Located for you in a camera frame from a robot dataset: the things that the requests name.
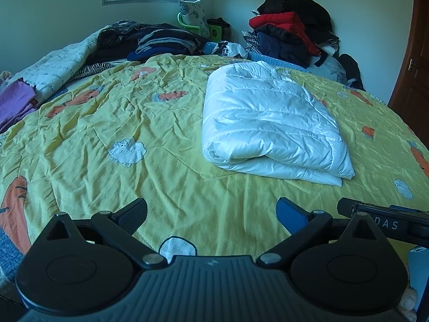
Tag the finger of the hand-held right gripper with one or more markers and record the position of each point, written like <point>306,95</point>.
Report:
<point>345,207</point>

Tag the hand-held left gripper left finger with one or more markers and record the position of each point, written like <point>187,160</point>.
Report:
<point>134,216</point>

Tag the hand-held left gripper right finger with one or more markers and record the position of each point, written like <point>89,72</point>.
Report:
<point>291,215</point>

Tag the white puffer jacket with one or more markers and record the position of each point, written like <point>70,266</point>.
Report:
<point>268,117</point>

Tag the person's right hand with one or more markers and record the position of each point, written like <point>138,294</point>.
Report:
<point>409,303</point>

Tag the yellow printed blanket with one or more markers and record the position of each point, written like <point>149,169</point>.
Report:
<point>117,117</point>

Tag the blue patterned sheet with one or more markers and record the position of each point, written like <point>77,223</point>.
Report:
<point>11,258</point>

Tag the black backpack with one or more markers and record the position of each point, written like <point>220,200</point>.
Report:
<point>353,70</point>

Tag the grey bag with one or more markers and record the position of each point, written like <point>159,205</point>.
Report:
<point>326,68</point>

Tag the zebra striped cloth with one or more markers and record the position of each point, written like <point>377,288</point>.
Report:
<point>94,70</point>

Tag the purple cloth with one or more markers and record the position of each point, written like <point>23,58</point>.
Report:
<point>15,99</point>

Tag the white printed quilt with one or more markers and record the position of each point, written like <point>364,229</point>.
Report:
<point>57,67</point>

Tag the navy jacket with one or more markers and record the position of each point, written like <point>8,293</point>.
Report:
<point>274,45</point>

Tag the dark striped sweater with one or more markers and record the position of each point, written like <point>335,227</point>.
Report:
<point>164,42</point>

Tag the white plastic bag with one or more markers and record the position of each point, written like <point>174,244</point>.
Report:
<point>231,48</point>

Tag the black patterned garment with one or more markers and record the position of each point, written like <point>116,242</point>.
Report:
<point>114,40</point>

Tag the checked cloth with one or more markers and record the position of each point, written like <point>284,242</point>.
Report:
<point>250,42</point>

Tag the red jacket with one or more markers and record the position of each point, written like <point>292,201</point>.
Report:
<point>281,21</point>

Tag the green plastic chair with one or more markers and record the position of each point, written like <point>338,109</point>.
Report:
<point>189,28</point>

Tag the brown wooden door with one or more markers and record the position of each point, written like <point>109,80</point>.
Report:
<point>414,23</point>

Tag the green and black box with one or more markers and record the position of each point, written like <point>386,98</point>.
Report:
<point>217,32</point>

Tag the printed pillow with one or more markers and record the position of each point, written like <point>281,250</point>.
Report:
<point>192,11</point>

